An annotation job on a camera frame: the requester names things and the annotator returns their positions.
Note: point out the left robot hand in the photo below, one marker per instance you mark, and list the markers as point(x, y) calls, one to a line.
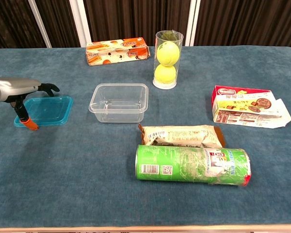
point(14, 88)

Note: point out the blue plastic container lid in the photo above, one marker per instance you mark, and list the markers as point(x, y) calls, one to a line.
point(51, 109)

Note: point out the clear plastic container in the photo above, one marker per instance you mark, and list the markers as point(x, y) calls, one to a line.
point(118, 104)

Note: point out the teal table cloth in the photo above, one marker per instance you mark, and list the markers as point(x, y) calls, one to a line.
point(63, 170)

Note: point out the orange biscuit box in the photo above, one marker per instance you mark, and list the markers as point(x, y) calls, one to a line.
point(116, 51)

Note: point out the dark brown curtain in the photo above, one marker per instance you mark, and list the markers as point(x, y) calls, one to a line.
point(135, 19)

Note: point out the yellow tennis ball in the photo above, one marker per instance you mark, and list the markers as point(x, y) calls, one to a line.
point(165, 74)
point(167, 53)

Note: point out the clear tennis ball tube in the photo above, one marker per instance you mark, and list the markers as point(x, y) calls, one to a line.
point(169, 35)

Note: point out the beige snack wrapper packet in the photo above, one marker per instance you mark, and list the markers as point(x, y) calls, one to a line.
point(182, 136)

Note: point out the green chip can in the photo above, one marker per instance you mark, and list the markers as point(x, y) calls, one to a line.
point(174, 165)

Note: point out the red and cream cookie box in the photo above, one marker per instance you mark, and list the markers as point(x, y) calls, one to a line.
point(242, 106)

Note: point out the thin grey frame post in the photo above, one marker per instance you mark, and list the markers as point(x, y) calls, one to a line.
point(40, 24)

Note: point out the wide white frame post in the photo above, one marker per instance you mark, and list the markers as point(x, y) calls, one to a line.
point(81, 24)

